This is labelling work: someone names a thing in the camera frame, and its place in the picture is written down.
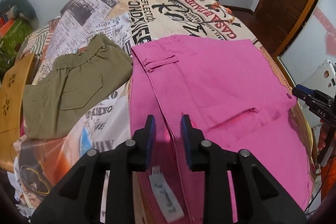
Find pink pants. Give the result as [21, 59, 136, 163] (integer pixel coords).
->
[129, 35, 313, 223]

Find orange sleeve forearm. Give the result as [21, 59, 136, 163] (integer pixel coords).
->
[321, 156, 336, 201]

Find person's right hand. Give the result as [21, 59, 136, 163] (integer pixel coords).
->
[317, 122, 330, 151]

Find white sticker-covered laptop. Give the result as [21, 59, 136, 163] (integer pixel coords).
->
[302, 59, 335, 98]

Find olive green folded pants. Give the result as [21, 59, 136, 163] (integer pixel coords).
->
[23, 34, 133, 140]

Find pile of colourful clothes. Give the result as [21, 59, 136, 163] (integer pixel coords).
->
[1, 0, 39, 75]

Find black cable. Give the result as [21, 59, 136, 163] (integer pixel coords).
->
[304, 157, 336, 214]

